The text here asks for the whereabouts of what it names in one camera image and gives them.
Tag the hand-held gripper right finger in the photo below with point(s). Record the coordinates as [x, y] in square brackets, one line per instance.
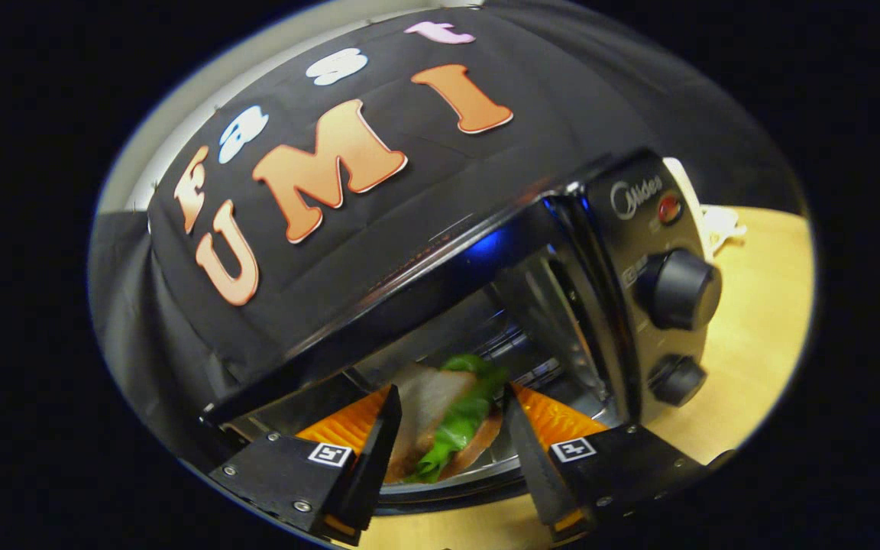
[528, 458]

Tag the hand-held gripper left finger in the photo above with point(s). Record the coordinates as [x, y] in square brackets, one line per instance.
[375, 466]

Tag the bread and lettuce sandwich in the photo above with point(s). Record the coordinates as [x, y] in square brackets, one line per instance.
[455, 420]

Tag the black toaster oven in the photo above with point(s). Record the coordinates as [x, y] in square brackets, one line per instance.
[669, 290]

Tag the white bread toaster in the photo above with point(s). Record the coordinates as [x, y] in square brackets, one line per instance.
[693, 200]

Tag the white dish with green bits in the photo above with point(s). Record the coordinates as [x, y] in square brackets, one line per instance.
[723, 228]

